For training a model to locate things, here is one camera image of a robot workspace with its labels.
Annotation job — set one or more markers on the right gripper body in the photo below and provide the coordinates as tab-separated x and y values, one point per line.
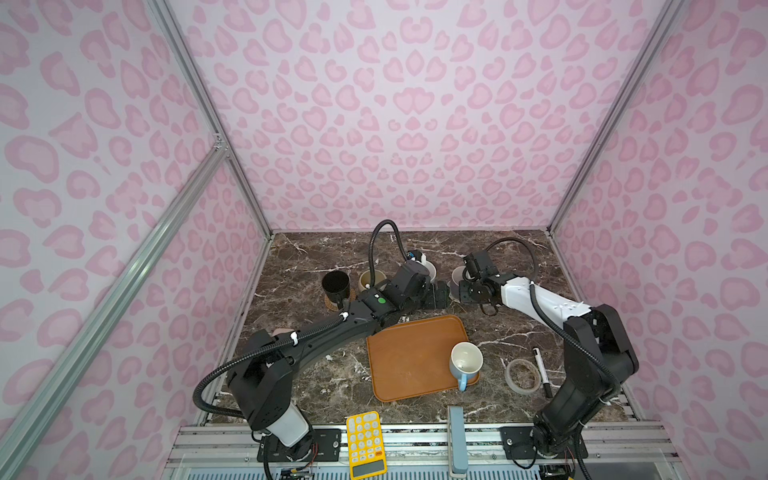
471	292

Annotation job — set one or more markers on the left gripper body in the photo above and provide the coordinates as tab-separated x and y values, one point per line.
427	298

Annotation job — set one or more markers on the cream yellow mug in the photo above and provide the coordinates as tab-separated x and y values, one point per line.
365	280

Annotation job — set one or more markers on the woven rattan coaster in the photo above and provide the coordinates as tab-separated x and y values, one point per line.
333	306

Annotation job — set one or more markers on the white mug blue handle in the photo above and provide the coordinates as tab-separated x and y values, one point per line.
465	363

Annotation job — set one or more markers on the black mug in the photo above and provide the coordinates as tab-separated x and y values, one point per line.
336	286

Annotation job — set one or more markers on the white mug purple handle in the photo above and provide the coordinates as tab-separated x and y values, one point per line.
457	276

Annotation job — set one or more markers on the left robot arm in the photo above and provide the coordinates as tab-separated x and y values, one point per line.
262	385

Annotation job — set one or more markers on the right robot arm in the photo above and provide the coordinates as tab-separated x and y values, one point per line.
598	355

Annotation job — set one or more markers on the orange wooden tray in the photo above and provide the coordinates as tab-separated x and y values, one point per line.
412	359

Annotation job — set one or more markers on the black marker pen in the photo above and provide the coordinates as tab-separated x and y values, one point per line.
546	384

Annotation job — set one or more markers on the clear tape roll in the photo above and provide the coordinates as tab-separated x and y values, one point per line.
522	377

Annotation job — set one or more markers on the pink pencil case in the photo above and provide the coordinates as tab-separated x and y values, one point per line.
279	331

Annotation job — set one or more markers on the yellow calculator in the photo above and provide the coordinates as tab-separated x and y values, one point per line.
365	446

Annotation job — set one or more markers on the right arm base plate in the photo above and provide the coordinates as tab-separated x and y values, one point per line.
529	442

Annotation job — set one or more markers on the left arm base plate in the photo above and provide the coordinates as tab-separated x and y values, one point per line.
319	445

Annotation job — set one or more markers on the aluminium front rail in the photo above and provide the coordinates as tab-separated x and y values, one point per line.
616	450

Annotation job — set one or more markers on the aluminium diagonal frame bar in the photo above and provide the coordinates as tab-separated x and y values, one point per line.
38	414

